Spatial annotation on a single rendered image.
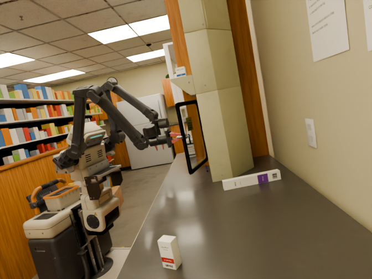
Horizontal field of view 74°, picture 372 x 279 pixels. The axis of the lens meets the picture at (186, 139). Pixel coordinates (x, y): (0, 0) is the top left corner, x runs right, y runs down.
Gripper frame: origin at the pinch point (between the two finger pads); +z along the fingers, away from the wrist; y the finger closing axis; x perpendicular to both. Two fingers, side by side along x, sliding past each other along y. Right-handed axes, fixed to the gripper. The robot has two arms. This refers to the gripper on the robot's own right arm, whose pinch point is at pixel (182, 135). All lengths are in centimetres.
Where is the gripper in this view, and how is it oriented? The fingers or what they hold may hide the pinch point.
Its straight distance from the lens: 142.0
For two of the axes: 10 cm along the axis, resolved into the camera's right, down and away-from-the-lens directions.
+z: 9.8, -1.8, -0.9
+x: 0.6, -1.5, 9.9
